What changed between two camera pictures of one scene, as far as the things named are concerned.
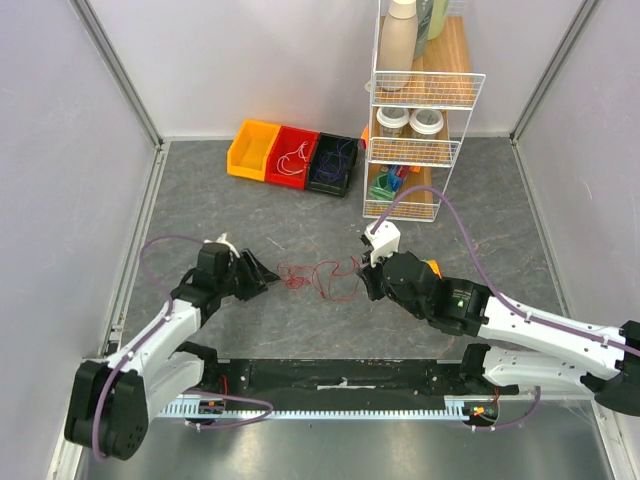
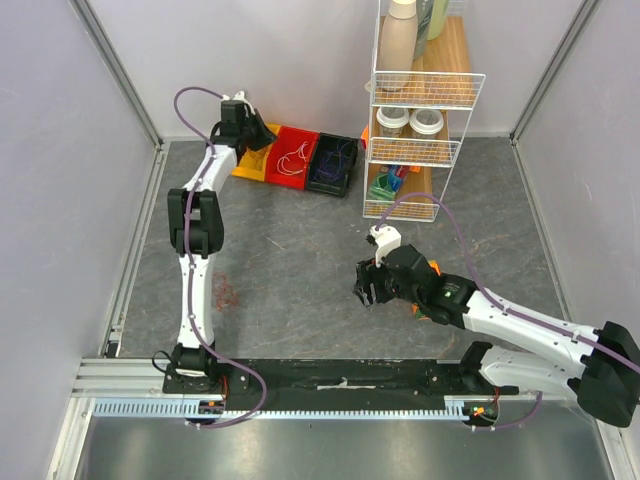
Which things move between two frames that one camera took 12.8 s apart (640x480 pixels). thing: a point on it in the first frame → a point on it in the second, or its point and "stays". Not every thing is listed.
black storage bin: [333, 162] stays
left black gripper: [258, 277] → [264, 137]
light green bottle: [438, 17] stays
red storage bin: [289, 159] stays
